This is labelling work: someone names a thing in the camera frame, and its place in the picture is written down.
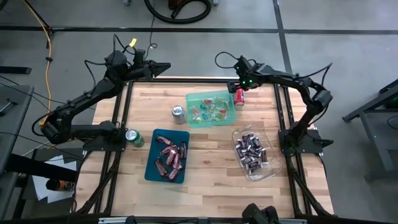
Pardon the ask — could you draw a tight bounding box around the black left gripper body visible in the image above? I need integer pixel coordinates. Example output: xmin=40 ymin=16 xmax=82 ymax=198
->
xmin=105 ymin=49 xmax=153 ymax=82

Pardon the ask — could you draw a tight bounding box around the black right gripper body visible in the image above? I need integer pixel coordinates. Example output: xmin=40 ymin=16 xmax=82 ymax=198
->
xmin=234 ymin=56 xmax=273 ymax=88

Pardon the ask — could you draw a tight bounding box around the red soda can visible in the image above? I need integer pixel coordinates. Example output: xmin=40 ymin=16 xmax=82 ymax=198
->
xmin=233 ymin=88 xmax=246 ymax=108

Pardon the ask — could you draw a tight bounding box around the light green translucent basket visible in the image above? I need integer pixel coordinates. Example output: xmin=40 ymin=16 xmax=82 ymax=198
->
xmin=185 ymin=90 xmax=238 ymax=129

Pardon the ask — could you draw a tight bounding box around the clear plastic basket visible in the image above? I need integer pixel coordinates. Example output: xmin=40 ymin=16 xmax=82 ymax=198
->
xmin=231 ymin=124 xmax=284 ymax=182

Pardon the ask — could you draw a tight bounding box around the silver Diet Coke can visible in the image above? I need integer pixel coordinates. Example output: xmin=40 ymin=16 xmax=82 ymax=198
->
xmin=171 ymin=105 xmax=187 ymax=125

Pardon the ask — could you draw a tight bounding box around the green soda can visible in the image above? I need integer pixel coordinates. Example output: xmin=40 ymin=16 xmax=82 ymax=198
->
xmin=125 ymin=129 xmax=146 ymax=148

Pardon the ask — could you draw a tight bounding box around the dark teal plastic basket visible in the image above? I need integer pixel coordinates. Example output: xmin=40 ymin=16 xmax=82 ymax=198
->
xmin=144 ymin=128 xmax=190 ymax=184

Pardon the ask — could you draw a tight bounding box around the black tripod leg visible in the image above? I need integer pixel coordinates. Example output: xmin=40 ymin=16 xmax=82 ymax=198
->
xmin=23 ymin=0 xmax=57 ymax=50

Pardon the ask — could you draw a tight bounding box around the black flat bar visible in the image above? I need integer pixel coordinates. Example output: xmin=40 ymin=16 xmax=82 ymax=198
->
xmin=0 ymin=65 xmax=32 ymax=75

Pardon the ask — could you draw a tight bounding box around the black hand tool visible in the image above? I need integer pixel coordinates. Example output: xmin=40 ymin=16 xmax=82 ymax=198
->
xmin=0 ymin=98 xmax=18 ymax=116

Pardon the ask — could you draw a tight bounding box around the black bulky device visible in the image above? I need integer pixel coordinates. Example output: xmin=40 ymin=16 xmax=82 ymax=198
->
xmin=242 ymin=203 xmax=279 ymax=224

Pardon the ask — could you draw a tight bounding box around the grey side table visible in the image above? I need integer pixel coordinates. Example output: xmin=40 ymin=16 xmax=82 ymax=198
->
xmin=0 ymin=84 xmax=35 ymax=175

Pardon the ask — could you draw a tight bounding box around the orange black bottle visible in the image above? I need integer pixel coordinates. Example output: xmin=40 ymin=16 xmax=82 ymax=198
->
xmin=45 ymin=179 xmax=75 ymax=192

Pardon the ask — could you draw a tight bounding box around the grey metal stand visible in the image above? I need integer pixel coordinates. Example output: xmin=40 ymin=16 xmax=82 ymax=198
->
xmin=341 ymin=79 xmax=398 ymax=181

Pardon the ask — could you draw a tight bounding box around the white paper sheet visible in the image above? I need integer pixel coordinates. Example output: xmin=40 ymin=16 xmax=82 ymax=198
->
xmin=32 ymin=154 xmax=78 ymax=205

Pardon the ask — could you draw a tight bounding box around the black aluminium table frame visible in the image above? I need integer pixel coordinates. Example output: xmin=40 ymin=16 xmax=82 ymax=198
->
xmin=73 ymin=76 xmax=335 ymax=218

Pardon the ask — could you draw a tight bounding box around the thin black floor cable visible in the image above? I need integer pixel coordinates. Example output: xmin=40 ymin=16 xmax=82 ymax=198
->
xmin=139 ymin=0 xmax=159 ymax=63

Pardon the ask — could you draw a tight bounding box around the black vacuum hose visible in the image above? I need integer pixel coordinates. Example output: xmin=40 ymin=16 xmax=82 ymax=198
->
xmin=144 ymin=0 xmax=213 ymax=25

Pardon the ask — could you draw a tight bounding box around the yellow extension cord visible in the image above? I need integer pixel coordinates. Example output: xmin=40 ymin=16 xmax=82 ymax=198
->
xmin=24 ymin=0 xmax=53 ymax=125

